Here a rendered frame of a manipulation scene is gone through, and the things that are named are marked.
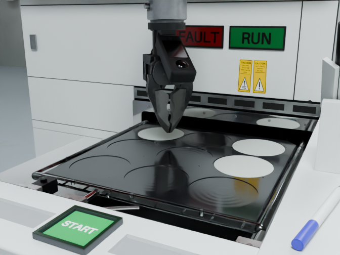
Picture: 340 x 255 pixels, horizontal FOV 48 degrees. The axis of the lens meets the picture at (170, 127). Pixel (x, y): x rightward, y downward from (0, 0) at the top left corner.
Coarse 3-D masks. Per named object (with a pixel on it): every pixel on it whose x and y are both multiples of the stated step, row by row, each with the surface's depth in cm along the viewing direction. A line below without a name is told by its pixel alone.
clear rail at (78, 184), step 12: (36, 180) 61; (60, 180) 58; (108, 192) 55; (120, 192) 54; (144, 204) 52; (156, 204) 51; (168, 204) 51; (192, 216) 49; (204, 216) 48; (216, 216) 48; (228, 216) 48; (240, 228) 46; (252, 228) 46
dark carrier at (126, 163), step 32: (192, 128) 86; (96, 160) 67; (128, 160) 67; (160, 160) 67; (192, 160) 67; (288, 160) 68; (128, 192) 55; (160, 192) 55; (192, 192) 55; (224, 192) 55; (256, 192) 55
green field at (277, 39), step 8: (232, 32) 81; (240, 32) 80; (248, 32) 79; (256, 32) 79; (264, 32) 78; (272, 32) 77; (280, 32) 77; (232, 40) 81; (240, 40) 81; (248, 40) 80; (256, 40) 79; (264, 40) 78; (272, 40) 78; (280, 40) 77; (280, 48) 77
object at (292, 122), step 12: (144, 108) 94; (168, 108) 91; (192, 108) 89; (204, 108) 87; (216, 108) 86; (228, 120) 85; (240, 120) 84; (252, 120) 83; (264, 120) 82; (276, 120) 81; (288, 120) 79; (300, 120) 78; (312, 120) 77
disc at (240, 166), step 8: (216, 160) 67; (224, 160) 67; (232, 160) 67; (240, 160) 67; (248, 160) 67; (256, 160) 67; (264, 160) 67; (216, 168) 63; (224, 168) 63; (232, 168) 63; (240, 168) 63; (248, 168) 63; (256, 168) 63; (264, 168) 63; (272, 168) 63; (240, 176) 60; (248, 176) 60; (256, 176) 60
